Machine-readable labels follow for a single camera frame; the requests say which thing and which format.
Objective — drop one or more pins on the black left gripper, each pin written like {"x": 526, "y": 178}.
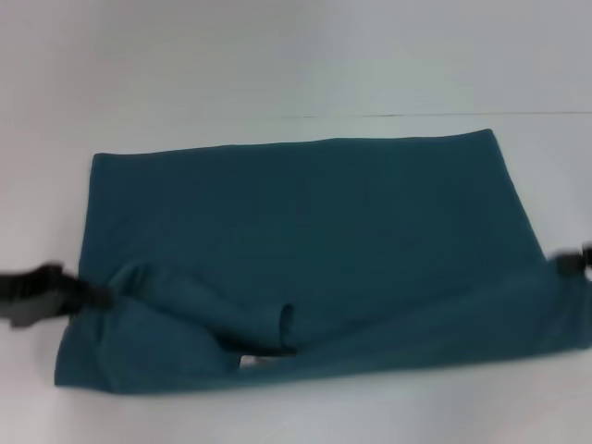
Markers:
{"x": 37, "y": 291}

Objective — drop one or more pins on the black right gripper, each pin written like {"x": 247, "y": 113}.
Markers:
{"x": 578, "y": 264}

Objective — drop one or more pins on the blue short-sleeved shirt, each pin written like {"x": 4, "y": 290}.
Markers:
{"x": 324, "y": 254}

